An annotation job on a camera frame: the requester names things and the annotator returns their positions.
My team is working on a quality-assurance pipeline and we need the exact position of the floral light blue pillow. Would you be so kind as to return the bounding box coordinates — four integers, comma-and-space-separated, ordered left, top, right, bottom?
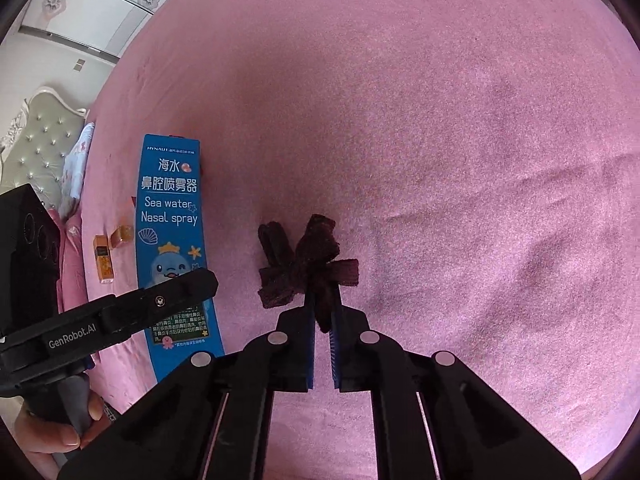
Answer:
59, 121, 97, 219

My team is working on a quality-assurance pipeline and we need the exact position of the dark maroon fabric bow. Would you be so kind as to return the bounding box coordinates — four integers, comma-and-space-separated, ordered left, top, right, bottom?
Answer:
257, 213, 361, 334

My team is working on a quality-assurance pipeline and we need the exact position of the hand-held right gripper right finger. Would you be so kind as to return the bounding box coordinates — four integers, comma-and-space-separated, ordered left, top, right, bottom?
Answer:
327, 305, 583, 480

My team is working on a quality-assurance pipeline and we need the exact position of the amber glass bottle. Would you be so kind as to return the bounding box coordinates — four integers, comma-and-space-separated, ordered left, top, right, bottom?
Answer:
109, 226, 136, 249

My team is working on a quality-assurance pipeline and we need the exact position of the pink folded quilt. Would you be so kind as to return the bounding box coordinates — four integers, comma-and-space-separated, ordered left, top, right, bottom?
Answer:
54, 209, 90, 313

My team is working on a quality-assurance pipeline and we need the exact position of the green tufted headboard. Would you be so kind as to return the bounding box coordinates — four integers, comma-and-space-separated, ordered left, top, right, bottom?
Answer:
0, 86, 89, 212

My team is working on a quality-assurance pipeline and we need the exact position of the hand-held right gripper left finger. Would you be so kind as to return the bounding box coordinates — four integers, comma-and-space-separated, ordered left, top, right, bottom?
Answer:
57, 305, 317, 480

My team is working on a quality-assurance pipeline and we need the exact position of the white floral wardrobe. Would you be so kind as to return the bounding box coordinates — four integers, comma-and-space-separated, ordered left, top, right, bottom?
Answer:
19, 0, 207, 59

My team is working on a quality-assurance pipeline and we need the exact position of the small orange brown box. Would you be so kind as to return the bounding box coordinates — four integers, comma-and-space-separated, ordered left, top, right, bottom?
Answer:
93, 233, 115, 285

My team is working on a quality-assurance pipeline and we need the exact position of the blue printed carton box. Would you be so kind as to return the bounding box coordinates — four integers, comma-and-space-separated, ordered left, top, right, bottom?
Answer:
134, 133, 226, 384

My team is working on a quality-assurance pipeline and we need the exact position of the person's left hand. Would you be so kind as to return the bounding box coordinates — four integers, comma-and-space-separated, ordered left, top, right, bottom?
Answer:
10, 382, 122, 480

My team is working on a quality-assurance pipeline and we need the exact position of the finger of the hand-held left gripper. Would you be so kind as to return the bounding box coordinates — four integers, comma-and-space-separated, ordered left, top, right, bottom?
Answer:
100, 267, 220, 337

